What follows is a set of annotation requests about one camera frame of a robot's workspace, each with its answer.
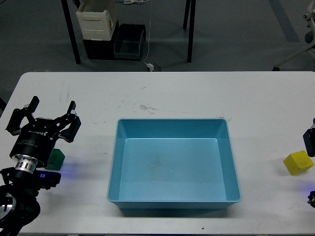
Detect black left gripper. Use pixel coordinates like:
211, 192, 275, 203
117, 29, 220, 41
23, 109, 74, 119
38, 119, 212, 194
6, 96, 81, 166

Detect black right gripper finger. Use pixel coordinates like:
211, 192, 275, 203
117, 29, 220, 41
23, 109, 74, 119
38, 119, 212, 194
303, 119, 315, 157

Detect yellow cube block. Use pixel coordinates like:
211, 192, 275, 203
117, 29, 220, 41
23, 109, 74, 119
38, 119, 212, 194
283, 150, 314, 175

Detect green cube block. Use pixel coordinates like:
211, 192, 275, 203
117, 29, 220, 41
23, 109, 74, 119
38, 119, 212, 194
45, 148, 65, 171

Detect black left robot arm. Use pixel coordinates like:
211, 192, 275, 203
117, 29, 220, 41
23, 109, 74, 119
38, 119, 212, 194
0, 96, 81, 236

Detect black box under crate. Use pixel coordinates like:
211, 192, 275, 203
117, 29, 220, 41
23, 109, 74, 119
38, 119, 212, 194
83, 22, 119, 60

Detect black left table leg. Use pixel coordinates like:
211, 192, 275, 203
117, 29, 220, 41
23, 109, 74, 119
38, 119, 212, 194
61, 0, 81, 64

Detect black table leg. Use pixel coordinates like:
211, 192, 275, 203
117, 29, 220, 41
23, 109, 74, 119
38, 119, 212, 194
61, 0, 81, 64
183, 0, 196, 63

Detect cream plastic crate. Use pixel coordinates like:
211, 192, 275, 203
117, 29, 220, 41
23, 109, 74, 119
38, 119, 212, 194
76, 0, 118, 41

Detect dark grey storage bin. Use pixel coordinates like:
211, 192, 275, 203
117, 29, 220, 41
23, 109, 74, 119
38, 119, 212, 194
114, 24, 146, 60

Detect white power adapter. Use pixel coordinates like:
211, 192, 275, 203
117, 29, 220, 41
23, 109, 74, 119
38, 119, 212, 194
146, 63, 154, 72

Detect blue plastic tray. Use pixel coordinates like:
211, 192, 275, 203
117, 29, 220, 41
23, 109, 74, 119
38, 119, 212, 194
107, 118, 241, 209

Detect white office chair base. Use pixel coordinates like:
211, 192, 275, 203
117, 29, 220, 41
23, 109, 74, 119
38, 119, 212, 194
272, 0, 315, 71

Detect black right table leg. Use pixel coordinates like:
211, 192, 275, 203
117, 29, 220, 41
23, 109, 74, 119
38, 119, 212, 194
183, 0, 196, 63

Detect white cables on floor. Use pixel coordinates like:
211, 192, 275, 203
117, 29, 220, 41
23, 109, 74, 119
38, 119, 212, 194
114, 0, 151, 5

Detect white hanging cable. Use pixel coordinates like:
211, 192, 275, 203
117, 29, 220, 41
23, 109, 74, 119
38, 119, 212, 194
143, 0, 152, 65

